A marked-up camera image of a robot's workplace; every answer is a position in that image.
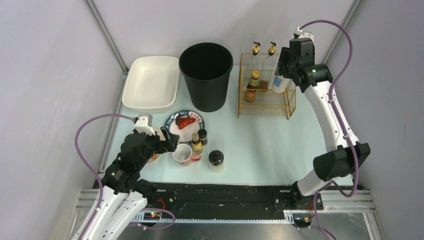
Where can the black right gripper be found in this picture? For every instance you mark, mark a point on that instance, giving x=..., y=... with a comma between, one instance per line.
x=284, y=61

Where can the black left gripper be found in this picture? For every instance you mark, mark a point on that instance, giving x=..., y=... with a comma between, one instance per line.
x=168, y=141

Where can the silver lid pepper jar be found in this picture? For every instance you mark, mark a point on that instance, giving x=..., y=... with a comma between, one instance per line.
x=280, y=84

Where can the clear glass oil bottle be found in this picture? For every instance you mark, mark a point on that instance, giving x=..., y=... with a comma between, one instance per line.
x=269, y=60

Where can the dark liquid glass bottle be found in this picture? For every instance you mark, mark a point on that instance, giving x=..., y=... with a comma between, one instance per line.
x=255, y=63

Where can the black lid spice jar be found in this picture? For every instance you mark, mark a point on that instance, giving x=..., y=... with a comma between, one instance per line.
x=216, y=161

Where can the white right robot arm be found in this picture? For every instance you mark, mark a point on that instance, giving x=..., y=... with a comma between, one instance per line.
x=345, y=153

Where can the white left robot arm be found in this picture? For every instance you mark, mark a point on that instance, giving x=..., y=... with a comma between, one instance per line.
x=122, y=193

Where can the green rimmed white plate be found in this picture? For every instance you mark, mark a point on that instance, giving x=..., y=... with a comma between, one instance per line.
x=185, y=135

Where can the dark red octopus tentacle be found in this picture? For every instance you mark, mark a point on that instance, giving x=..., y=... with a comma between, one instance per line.
x=180, y=119

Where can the red sausage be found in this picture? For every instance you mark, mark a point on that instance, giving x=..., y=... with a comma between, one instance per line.
x=186, y=122

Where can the cream round plate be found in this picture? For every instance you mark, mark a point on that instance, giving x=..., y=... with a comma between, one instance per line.
x=150, y=161

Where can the pink white mug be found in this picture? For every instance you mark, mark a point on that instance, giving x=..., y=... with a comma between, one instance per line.
x=184, y=155

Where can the yellow label small bottle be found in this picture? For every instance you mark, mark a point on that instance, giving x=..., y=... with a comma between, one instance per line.
x=196, y=143

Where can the black cap small bottle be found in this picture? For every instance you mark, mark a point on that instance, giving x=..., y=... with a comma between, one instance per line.
x=202, y=133

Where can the white rectangular basin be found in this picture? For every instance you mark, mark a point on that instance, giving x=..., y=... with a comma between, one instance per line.
x=152, y=84

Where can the black plastic bucket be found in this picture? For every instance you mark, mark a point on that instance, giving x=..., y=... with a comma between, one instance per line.
x=206, y=69

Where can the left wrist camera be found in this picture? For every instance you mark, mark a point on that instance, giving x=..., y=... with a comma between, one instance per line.
x=143, y=124

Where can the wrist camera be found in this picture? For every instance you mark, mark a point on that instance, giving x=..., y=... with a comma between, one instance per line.
x=300, y=34
x=143, y=124

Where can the gold wire rack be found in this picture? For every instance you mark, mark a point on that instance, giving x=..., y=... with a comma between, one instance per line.
x=267, y=102

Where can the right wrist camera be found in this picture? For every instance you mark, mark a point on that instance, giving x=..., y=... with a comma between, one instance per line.
x=300, y=34

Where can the right aluminium frame post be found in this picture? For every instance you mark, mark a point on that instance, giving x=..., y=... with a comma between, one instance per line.
x=347, y=21

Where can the aluminium frame post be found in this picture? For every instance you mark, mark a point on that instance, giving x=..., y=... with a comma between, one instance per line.
x=347, y=21
x=105, y=33

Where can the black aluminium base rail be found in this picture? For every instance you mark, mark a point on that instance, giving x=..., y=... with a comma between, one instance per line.
x=223, y=203

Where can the left aluminium frame post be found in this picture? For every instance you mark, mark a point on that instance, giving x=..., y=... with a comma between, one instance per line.
x=105, y=33

